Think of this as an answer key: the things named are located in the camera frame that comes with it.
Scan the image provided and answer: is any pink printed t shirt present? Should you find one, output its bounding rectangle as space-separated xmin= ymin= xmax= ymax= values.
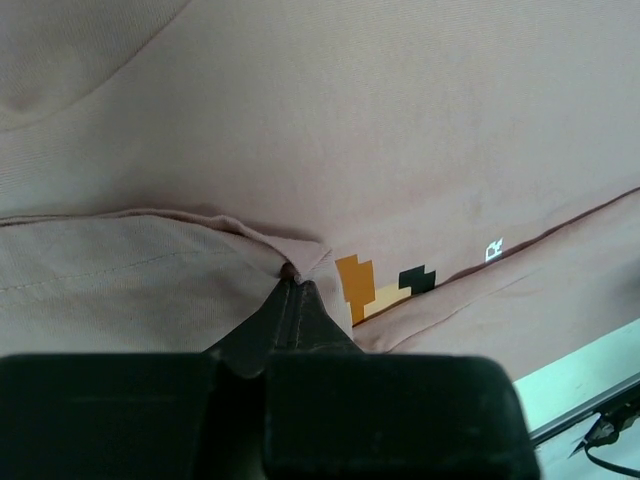
xmin=1 ymin=1 xmax=639 ymax=377

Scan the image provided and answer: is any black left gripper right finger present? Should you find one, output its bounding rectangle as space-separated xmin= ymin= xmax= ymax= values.
xmin=263 ymin=281 xmax=541 ymax=479

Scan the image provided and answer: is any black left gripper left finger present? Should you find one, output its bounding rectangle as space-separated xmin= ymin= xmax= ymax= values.
xmin=1 ymin=280 xmax=303 ymax=479

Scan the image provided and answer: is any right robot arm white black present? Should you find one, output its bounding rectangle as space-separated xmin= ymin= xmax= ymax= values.
xmin=570 ymin=399 xmax=639 ymax=479

